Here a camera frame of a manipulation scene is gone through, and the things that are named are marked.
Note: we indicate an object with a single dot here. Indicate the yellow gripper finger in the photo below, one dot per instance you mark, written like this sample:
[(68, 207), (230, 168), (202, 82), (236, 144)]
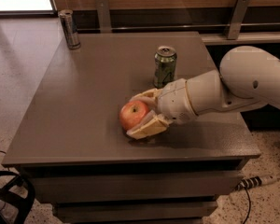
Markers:
[(149, 97), (151, 124)]

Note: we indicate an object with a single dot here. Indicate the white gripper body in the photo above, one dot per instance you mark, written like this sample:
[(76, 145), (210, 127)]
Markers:
[(174, 101)]

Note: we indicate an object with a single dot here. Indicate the red apple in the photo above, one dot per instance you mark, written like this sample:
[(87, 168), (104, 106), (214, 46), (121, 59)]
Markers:
[(132, 113)]

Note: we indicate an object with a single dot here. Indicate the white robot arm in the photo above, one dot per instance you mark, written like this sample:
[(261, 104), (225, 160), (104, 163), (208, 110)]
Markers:
[(248, 78)]

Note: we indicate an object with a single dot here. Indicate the green soda can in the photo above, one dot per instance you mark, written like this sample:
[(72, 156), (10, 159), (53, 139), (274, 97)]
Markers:
[(165, 63)]

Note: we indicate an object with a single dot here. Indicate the silver blue redbull can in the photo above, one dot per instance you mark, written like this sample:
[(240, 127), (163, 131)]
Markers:
[(69, 28)]

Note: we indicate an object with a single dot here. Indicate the grey drawer cabinet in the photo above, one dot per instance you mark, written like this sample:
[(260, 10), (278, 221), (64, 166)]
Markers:
[(71, 127)]

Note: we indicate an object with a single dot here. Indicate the upper grey drawer front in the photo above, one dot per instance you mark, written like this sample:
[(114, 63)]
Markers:
[(103, 188)]

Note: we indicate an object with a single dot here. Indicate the grey drawer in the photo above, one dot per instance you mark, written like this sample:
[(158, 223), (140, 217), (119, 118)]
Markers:
[(103, 188), (133, 212)]

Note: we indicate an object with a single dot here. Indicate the lower grey drawer front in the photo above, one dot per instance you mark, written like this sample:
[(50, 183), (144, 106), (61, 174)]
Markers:
[(133, 212)]

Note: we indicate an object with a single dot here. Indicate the left metal wall bracket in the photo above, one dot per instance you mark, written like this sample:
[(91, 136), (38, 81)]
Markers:
[(103, 13)]

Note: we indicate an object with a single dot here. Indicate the metal wall bracket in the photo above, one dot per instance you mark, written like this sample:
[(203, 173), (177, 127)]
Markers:
[(103, 13), (233, 28)]

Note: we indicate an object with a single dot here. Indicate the black white striped cable connector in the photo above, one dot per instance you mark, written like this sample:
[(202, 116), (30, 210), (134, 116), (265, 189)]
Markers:
[(256, 181)]

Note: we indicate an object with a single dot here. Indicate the right metal wall bracket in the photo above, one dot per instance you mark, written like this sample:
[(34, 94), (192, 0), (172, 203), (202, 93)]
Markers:
[(233, 28)]

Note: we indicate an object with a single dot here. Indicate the black bag with straps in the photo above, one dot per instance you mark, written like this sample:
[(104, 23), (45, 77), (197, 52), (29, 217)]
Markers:
[(22, 205)]

